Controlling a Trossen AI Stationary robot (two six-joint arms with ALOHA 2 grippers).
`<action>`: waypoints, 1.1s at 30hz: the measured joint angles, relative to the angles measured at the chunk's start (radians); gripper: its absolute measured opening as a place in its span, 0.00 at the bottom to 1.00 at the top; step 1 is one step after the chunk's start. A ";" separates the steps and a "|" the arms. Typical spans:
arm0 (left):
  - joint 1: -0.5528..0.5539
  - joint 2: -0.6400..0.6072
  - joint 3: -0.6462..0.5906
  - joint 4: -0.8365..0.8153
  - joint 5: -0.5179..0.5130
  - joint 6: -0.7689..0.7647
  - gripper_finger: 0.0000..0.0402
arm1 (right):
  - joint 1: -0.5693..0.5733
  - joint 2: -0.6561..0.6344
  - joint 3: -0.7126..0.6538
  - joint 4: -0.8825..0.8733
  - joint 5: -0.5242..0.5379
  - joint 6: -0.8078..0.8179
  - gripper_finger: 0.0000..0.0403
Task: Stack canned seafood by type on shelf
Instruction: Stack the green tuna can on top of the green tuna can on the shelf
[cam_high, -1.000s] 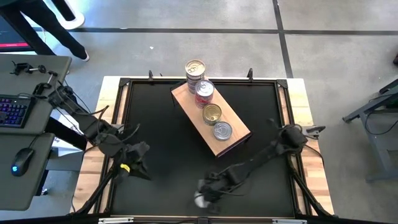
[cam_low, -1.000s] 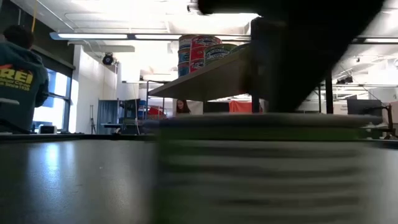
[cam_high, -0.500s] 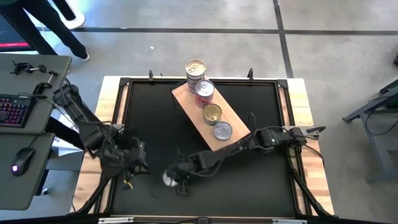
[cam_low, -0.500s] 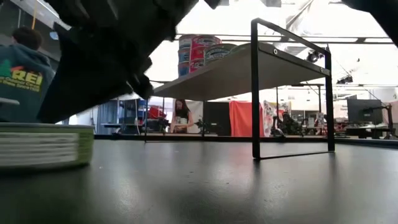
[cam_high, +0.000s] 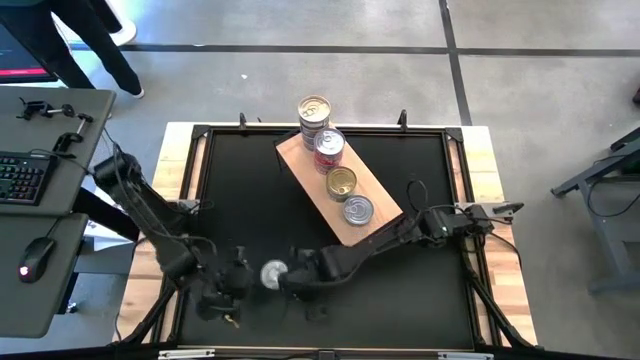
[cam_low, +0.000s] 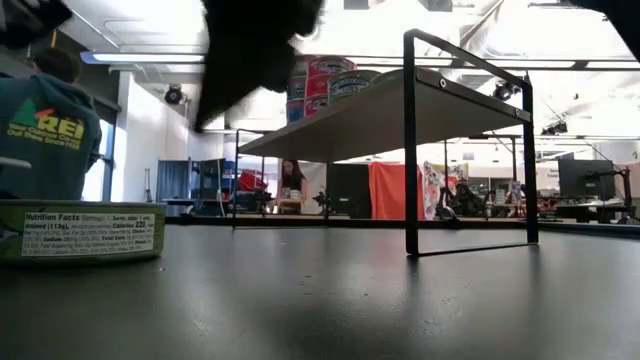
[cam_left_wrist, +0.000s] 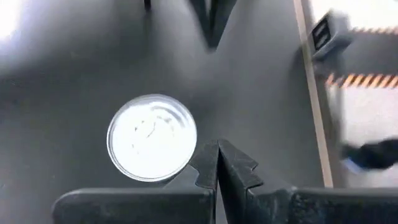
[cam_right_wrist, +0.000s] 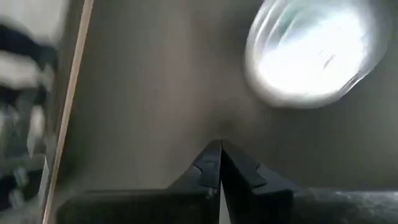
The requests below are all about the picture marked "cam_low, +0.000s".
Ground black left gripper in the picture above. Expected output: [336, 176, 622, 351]
[192, 0, 326, 134]

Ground wooden shelf with black legs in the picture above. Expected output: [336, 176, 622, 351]
[232, 28, 540, 257]

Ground round black ceiling speaker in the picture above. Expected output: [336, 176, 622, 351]
[163, 84, 185, 107]

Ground red background object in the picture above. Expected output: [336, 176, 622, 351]
[238, 171, 267, 194]

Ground dark cabinet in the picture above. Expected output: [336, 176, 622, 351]
[198, 158, 226, 202]

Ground person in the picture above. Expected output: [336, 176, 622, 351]
[0, 47, 104, 202]
[274, 159, 311, 214]

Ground white cloth sheet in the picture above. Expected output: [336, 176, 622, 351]
[299, 159, 330, 215]

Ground grey blue curtain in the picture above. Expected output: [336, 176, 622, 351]
[156, 159, 191, 204]

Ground small wooden table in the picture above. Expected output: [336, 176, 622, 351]
[277, 197, 305, 215]

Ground black panel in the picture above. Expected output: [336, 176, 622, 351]
[327, 162, 372, 220]

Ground orange cloth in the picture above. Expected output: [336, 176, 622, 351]
[368, 160, 427, 222]

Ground large window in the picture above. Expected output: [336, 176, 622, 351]
[82, 119, 117, 202]

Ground colourful patterned cloth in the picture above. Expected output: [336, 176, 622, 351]
[418, 160, 470, 220]

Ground black table mat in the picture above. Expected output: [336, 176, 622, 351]
[0, 224, 640, 360]

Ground black ceiling lamp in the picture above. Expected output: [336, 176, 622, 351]
[492, 79, 522, 102]

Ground black ceiling spotlights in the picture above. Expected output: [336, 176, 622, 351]
[539, 119, 570, 136]

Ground black computer monitor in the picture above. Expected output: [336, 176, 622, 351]
[558, 158, 617, 202]

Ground black metal frame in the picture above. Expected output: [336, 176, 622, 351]
[442, 132, 521, 211]

